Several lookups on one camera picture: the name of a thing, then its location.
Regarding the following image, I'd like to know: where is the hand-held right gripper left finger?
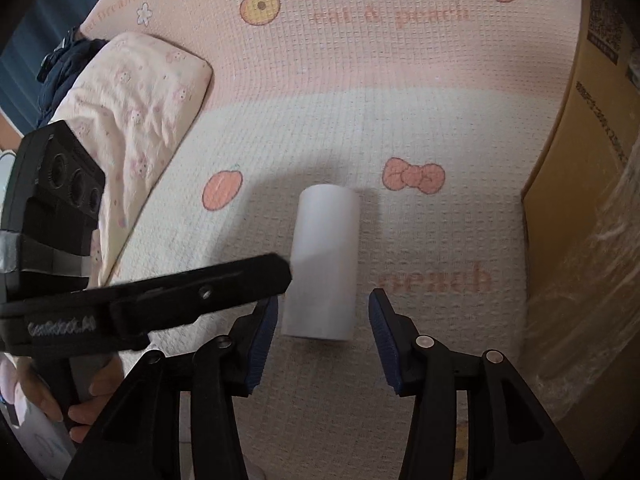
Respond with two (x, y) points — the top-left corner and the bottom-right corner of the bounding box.
(62, 295), (279, 480)

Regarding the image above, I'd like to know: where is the person's left hand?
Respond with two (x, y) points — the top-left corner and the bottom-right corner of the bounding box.
(15, 355), (123, 443)

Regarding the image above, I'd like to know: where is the blue curtain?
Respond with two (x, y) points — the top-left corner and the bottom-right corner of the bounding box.
(0, 5), (86, 136)

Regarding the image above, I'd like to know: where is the dark blue cloth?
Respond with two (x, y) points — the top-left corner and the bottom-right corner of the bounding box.
(36, 27), (108, 127)

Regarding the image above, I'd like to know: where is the clear plastic wrap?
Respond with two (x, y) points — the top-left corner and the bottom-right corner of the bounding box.
(522, 155), (640, 411)

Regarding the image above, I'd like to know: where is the cardboard box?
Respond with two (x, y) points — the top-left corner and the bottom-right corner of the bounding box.
(520, 0), (640, 461)

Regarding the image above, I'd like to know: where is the pink floral pillow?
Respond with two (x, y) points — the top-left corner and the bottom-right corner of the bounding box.
(50, 31), (213, 286)

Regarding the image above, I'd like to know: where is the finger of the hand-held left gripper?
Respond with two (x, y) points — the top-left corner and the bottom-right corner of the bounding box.
(107, 253), (292, 332)

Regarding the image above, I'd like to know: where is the pink printed blanket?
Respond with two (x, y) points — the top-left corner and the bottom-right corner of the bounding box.
(75, 0), (591, 480)

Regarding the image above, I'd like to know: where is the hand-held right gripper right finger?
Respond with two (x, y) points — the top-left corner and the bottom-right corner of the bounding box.
(368, 288), (586, 480)

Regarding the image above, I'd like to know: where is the white paper roll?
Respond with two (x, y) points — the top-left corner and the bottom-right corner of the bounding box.
(281, 185), (361, 343)

